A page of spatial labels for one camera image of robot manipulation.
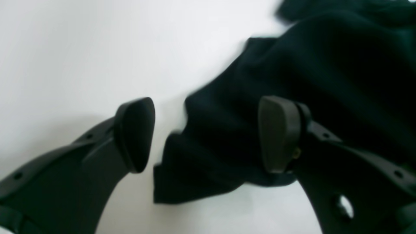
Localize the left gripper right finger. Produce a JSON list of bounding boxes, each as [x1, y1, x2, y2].
[[258, 96, 415, 234]]

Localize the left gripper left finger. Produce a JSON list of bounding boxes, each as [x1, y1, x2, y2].
[[0, 97, 155, 234]]

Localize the black printed T-shirt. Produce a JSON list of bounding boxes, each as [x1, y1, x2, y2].
[[153, 0, 416, 204]]

